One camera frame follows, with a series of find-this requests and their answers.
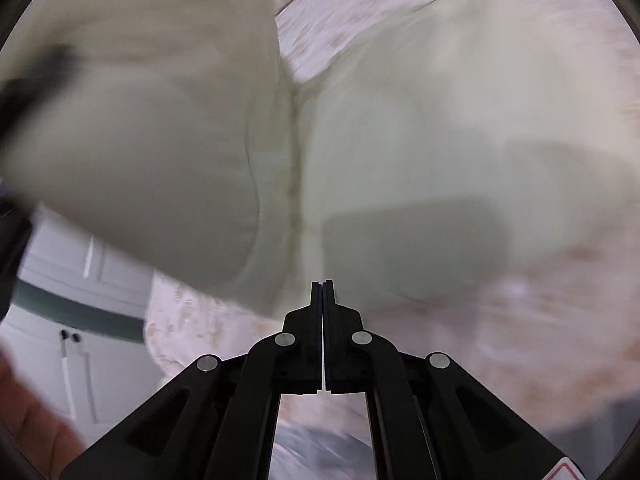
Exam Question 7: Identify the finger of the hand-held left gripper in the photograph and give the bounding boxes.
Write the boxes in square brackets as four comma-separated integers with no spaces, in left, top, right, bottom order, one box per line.
[0,45,77,137]

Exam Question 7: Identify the person's left hand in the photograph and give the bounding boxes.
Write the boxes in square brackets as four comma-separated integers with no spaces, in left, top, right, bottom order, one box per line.
[0,352,87,480]

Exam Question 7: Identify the white wardrobe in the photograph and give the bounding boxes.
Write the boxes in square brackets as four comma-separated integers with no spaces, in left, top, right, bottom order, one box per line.
[0,210,166,461]

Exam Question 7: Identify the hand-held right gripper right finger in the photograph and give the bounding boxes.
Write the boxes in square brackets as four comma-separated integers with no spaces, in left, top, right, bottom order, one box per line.
[324,280,583,480]

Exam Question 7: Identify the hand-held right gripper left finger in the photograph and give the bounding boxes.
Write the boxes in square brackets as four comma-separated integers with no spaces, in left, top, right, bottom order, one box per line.
[59,280,326,480]

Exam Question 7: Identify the cream quilted jacket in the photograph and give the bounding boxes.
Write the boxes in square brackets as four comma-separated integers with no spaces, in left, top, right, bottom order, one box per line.
[0,0,640,321]

